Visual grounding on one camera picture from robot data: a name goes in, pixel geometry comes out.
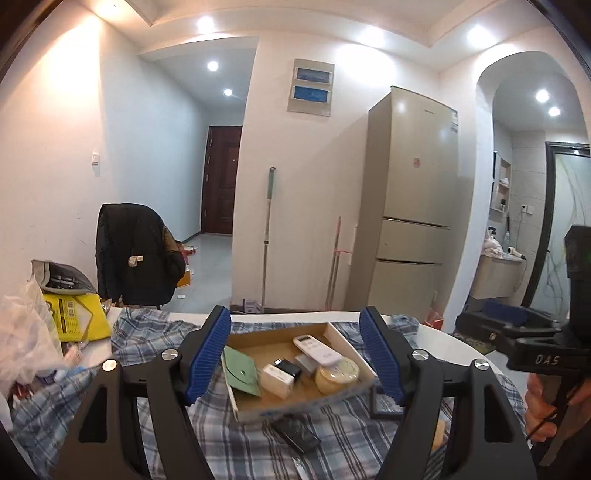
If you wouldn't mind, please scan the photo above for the white plastic bag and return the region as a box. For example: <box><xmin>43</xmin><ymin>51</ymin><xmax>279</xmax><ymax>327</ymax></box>
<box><xmin>0</xmin><ymin>277</ymin><xmax>70</xmax><ymax>398</ymax></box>

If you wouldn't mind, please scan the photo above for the dark brown door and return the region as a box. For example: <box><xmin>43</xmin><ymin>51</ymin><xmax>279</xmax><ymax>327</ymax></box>
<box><xmin>201</xmin><ymin>126</ymin><xmax>243</xmax><ymax>237</ymax></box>

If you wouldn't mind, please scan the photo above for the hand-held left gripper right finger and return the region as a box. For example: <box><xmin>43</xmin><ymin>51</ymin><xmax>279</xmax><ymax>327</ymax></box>
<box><xmin>359</xmin><ymin>305</ymin><xmax>539</xmax><ymax>480</ymax></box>

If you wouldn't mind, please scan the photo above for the wall electrical panel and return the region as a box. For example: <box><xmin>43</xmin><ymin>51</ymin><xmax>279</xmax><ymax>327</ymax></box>
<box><xmin>287</xmin><ymin>58</ymin><xmax>335</xmax><ymax>118</ymax></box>

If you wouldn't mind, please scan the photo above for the black jacket on chair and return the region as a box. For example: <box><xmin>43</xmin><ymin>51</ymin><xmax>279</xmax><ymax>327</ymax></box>
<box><xmin>95</xmin><ymin>203</ymin><xmax>186</xmax><ymax>308</ymax></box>

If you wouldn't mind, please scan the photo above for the bathroom wall shelf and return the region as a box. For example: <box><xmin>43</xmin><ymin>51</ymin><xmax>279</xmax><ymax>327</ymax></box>
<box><xmin>490</xmin><ymin>158</ymin><xmax>513</xmax><ymax>214</ymax></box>

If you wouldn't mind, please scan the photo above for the white remote control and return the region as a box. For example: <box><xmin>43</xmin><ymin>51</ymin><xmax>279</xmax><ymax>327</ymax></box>
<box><xmin>292</xmin><ymin>335</ymin><xmax>343</xmax><ymax>367</ymax></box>

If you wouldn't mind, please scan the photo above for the grey printed bag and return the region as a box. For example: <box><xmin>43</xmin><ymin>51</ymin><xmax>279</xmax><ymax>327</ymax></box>
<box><xmin>30</xmin><ymin>259</ymin><xmax>99</xmax><ymax>296</ymax></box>

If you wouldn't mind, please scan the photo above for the blue plaid cloth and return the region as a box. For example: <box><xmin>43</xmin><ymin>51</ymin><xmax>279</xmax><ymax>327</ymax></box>
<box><xmin>9</xmin><ymin>307</ymin><xmax>527</xmax><ymax>480</ymax></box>

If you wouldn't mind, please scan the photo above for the green snap pouch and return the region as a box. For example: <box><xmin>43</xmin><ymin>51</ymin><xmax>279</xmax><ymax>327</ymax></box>
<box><xmin>222</xmin><ymin>345</ymin><xmax>262</xmax><ymax>398</ymax></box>

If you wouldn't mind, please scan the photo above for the cream round tin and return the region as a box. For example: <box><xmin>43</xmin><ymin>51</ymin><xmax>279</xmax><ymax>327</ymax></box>
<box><xmin>315</xmin><ymin>357</ymin><xmax>361</xmax><ymax>395</ymax></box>

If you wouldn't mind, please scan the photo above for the small black device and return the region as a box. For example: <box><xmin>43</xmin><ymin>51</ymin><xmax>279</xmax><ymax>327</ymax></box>
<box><xmin>273</xmin><ymin>357</ymin><xmax>303</xmax><ymax>381</ymax></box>

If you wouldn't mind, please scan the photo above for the black framed glass door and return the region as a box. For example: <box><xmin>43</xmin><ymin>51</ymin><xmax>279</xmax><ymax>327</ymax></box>
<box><xmin>522</xmin><ymin>142</ymin><xmax>591</xmax><ymax>319</ymax></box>

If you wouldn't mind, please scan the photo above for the shallow cardboard box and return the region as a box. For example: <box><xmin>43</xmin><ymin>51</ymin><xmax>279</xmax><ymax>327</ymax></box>
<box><xmin>222</xmin><ymin>322</ymin><xmax>377</xmax><ymax>425</ymax></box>

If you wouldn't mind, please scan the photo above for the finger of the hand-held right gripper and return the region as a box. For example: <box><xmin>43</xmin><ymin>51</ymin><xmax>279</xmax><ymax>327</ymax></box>
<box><xmin>478</xmin><ymin>302</ymin><xmax>571</xmax><ymax>329</ymax></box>
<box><xmin>455</xmin><ymin>313</ymin><xmax>561</xmax><ymax>343</ymax></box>

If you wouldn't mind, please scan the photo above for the beige refrigerator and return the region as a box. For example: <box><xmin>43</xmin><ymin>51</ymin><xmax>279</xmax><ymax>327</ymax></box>
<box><xmin>344</xmin><ymin>85</ymin><xmax>460</xmax><ymax>324</ymax></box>

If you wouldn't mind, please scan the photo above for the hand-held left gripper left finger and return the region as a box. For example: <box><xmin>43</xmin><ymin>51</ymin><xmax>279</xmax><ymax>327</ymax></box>
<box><xmin>51</xmin><ymin>305</ymin><xmax>232</xmax><ymax>480</ymax></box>

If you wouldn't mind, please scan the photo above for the person's right hand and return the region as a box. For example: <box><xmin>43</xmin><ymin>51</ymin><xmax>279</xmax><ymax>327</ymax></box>
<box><xmin>524</xmin><ymin>371</ymin><xmax>561</xmax><ymax>444</ymax></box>

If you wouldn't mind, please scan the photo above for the pink cloth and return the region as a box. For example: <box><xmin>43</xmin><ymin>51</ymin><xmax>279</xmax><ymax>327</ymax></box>
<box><xmin>482</xmin><ymin>233</ymin><xmax>506</xmax><ymax>259</ymax></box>

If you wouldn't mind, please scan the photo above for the yellow packet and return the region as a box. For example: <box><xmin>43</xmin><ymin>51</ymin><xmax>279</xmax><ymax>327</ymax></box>
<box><xmin>44</xmin><ymin>293</ymin><xmax>112</xmax><ymax>343</ymax></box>

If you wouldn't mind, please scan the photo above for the beige vanity cabinet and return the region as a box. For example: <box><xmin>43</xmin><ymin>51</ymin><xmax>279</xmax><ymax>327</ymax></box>
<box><xmin>471</xmin><ymin>256</ymin><xmax>525</xmax><ymax>301</ymax></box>

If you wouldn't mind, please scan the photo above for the black square display frame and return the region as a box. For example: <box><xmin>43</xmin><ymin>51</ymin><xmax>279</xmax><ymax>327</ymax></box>
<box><xmin>369</xmin><ymin>387</ymin><xmax>407</xmax><ymax>421</ymax></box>

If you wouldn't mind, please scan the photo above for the patterned floor mat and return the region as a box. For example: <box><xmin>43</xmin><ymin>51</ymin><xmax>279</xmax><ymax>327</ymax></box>
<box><xmin>455</xmin><ymin>332</ymin><xmax>509</xmax><ymax>356</ymax></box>

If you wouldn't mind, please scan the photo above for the grey rectangular box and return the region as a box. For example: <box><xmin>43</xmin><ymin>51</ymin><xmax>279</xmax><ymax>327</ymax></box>
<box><xmin>294</xmin><ymin>354</ymin><xmax>321</xmax><ymax>376</ymax></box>

